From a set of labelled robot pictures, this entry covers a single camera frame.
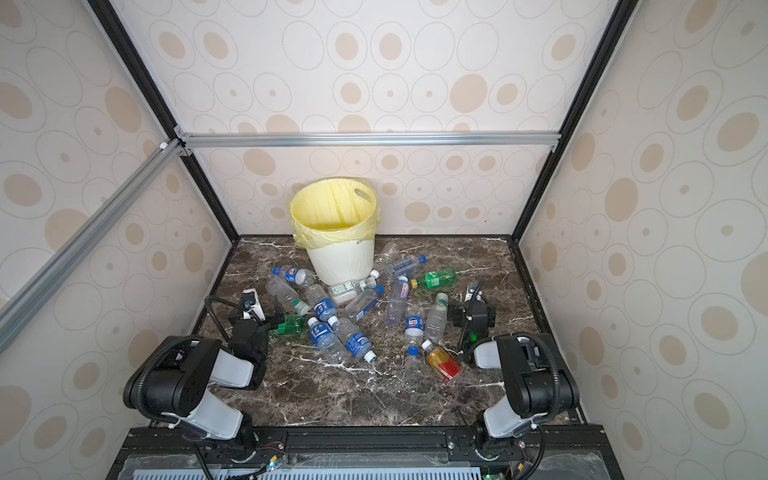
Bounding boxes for bottle with orange liquid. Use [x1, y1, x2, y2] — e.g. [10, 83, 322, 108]
[421, 340, 462, 383]

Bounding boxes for pocari bottle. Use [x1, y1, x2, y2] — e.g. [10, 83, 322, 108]
[327, 316, 377, 363]
[307, 317, 346, 363]

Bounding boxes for clear bottle green white label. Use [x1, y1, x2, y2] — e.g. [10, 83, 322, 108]
[327, 276, 377, 306]

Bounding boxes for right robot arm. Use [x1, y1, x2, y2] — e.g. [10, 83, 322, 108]
[448, 298, 580, 449]

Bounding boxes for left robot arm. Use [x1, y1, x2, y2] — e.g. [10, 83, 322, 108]
[123, 319, 276, 456]

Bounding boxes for white plastic waste bin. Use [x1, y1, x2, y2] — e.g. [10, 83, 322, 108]
[307, 240, 374, 286]

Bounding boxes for yellow bin liner bag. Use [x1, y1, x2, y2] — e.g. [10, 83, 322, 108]
[289, 178, 380, 250]

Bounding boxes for clear bottle pale green cap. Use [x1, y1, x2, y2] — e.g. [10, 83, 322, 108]
[425, 293, 448, 343]

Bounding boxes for green bottle yellow cap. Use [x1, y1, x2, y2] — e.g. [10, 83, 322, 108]
[410, 268, 457, 290]

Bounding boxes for Pepsi bottle blue cap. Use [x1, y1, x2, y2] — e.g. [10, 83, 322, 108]
[405, 305, 425, 357]

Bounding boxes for clear bottle purple label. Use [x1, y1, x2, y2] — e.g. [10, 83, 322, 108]
[385, 275, 410, 327]

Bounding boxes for clear bottle blue label upper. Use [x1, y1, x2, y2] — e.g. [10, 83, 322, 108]
[305, 283, 337, 321]

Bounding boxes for soda water bottle blue cap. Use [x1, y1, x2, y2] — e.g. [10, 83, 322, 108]
[386, 255, 427, 277]

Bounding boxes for clear crushed bottle white cap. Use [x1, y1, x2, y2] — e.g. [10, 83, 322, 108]
[370, 242, 400, 280]

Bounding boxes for clear bottle blue cap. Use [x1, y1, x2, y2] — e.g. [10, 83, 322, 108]
[344, 286, 384, 322]

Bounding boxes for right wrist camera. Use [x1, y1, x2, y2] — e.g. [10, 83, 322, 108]
[464, 281, 486, 303]

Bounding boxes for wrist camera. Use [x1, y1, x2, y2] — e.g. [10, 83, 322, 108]
[464, 281, 486, 303]
[240, 288, 266, 324]

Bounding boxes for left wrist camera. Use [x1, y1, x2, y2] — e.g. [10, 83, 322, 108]
[240, 288, 266, 324]

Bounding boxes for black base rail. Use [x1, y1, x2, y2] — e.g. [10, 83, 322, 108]
[107, 424, 623, 479]

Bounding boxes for black frame post left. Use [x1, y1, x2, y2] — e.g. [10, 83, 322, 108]
[86, 0, 240, 244]

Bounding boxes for black frame post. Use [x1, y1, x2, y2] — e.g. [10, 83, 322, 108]
[86, 0, 240, 244]
[511, 0, 639, 246]

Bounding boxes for horizontal aluminium rail back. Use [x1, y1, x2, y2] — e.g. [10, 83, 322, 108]
[173, 130, 561, 151]

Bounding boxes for aluminium rail left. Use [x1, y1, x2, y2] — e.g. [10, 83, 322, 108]
[1, 139, 182, 351]

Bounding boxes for black frame post right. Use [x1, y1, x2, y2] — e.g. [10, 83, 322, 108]
[511, 0, 639, 246]

